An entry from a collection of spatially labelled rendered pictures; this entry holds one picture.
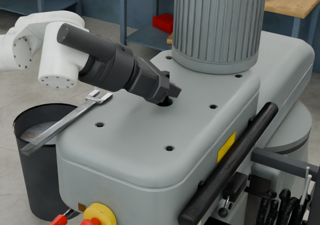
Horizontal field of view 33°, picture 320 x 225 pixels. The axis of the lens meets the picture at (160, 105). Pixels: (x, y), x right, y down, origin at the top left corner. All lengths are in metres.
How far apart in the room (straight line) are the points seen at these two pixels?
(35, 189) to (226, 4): 2.54
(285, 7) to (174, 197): 3.82
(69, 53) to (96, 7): 5.63
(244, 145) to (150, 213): 0.28
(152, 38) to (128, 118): 4.50
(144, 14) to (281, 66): 4.69
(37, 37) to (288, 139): 0.88
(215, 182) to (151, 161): 0.16
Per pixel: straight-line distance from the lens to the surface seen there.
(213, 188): 1.01
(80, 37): 0.89
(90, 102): 1.07
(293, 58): 1.66
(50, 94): 5.00
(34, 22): 0.96
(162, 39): 5.50
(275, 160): 1.40
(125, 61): 0.97
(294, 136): 1.64
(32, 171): 3.41
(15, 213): 3.73
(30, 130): 3.58
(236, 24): 1.17
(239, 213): 1.46
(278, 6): 4.67
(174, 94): 1.07
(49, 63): 0.91
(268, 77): 1.51
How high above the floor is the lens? 2.44
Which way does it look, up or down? 31 degrees down
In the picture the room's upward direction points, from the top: 2 degrees clockwise
